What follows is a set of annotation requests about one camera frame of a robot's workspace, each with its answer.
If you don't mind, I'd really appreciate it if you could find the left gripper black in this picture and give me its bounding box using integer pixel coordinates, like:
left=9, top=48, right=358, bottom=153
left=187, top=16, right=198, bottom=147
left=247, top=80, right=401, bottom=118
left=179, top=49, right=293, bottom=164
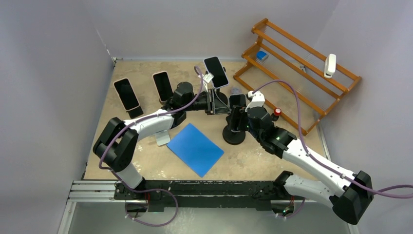
left=183, top=88, right=231, bottom=115

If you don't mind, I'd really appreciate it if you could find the black round phone stand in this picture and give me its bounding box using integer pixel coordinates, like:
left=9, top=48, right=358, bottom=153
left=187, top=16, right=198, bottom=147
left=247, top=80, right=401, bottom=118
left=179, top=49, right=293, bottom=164
left=213, top=89, right=228, bottom=105
left=222, top=125, right=247, bottom=145

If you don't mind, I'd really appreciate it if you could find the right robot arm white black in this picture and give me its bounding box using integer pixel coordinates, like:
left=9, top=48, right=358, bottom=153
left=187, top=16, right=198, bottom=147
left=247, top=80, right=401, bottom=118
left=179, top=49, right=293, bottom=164
left=226, top=105, right=374, bottom=225

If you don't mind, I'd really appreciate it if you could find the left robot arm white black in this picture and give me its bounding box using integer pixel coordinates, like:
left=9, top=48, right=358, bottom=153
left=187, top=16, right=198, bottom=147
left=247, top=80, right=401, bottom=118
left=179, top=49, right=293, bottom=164
left=92, top=81, right=230, bottom=199

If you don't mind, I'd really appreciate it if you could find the phone in lilac case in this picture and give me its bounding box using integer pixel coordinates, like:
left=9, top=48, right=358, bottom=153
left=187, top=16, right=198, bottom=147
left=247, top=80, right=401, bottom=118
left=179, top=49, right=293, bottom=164
left=204, top=56, right=229, bottom=89

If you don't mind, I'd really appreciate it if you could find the pink phone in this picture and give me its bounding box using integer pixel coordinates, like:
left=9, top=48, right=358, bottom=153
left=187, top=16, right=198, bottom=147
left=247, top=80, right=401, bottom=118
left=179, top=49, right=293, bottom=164
left=152, top=71, right=173, bottom=103
left=113, top=78, right=140, bottom=111

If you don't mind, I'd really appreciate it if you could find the silver phone stand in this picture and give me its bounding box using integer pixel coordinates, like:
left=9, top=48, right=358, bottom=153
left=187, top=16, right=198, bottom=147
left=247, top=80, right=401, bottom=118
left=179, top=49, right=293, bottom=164
left=154, top=130, right=170, bottom=146

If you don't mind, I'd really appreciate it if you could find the black folding phone stand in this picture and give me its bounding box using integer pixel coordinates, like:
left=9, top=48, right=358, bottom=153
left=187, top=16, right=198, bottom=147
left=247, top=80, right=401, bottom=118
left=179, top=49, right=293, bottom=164
left=127, top=106, right=144, bottom=119

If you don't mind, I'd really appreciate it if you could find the far left pink phone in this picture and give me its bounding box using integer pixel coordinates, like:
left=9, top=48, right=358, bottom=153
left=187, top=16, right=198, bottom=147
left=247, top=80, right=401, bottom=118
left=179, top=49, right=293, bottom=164
left=113, top=78, right=140, bottom=111

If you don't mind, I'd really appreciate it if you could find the red black knob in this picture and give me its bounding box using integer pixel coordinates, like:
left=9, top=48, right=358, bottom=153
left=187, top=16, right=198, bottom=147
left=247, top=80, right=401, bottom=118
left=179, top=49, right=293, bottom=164
left=271, top=108, right=282, bottom=122

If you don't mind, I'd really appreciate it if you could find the blue mat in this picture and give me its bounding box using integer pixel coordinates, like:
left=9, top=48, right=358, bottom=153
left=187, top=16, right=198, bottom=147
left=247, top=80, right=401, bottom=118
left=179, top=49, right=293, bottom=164
left=167, top=123, right=224, bottom=177

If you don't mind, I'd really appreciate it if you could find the blue white eraser block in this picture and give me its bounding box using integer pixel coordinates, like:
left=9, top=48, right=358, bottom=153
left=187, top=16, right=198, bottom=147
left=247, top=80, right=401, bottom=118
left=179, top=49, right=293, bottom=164
left=256, top=51, right=268, bottom=62

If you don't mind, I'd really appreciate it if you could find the orange wooden rack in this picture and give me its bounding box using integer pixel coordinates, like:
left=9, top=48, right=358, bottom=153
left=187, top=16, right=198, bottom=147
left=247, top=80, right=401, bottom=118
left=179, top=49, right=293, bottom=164
left=233, top=18, right=361, bottom=135

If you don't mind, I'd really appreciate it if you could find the white stapler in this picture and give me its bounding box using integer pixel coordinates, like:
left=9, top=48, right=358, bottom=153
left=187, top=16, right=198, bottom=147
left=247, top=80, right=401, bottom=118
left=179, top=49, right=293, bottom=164
left=323, top=54, right=337, bottom=78

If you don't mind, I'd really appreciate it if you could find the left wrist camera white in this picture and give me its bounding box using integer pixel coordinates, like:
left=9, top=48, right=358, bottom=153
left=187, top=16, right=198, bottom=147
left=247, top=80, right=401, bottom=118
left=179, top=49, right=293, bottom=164
left=203, top=73, right=214, bottom=83

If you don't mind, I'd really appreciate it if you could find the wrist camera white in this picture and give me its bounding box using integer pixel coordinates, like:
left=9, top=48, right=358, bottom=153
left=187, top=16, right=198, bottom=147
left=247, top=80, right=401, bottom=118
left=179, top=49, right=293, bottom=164
left=203, top=73, right=214, bottom=83
left=245, top=91, right=265, bottom=112

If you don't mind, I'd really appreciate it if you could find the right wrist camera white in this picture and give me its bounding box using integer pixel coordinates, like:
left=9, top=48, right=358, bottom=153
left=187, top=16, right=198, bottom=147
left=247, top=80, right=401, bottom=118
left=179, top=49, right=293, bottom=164
left=245, top=91, right=265, bottom=112

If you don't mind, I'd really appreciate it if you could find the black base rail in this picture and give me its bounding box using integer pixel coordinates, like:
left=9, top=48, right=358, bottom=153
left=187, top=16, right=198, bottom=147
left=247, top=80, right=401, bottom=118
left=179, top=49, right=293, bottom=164
left=67, top=179, right=320, bottom=214

